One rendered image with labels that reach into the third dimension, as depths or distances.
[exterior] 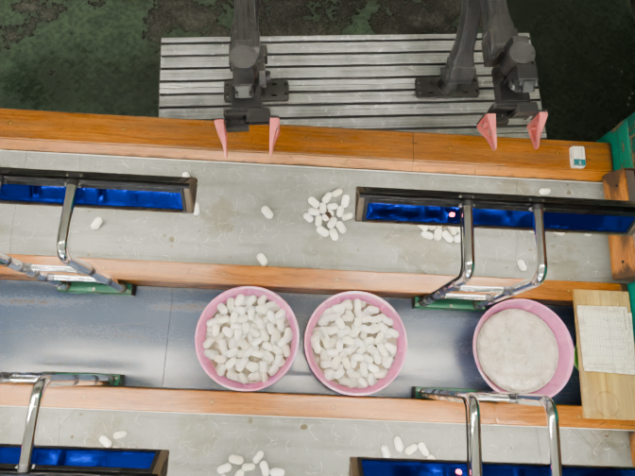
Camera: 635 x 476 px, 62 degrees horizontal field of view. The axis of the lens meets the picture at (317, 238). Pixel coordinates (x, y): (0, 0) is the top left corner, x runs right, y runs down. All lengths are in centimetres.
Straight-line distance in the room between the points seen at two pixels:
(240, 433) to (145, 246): 55
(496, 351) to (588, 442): 31
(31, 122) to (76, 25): 119
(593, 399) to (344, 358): 64
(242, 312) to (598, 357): 94
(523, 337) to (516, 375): 10
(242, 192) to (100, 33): 147
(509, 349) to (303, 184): 72
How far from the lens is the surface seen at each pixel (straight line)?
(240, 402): 140
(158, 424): 146
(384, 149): 155
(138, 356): 154
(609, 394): 160
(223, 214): 150
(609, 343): 161
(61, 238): 117
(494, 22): 141
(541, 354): 158
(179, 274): 145
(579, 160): 171
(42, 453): 119
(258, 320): 143
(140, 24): 277
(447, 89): 175
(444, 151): 159
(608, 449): 164
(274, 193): 151
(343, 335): 143
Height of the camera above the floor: 216
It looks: 75 degrees down
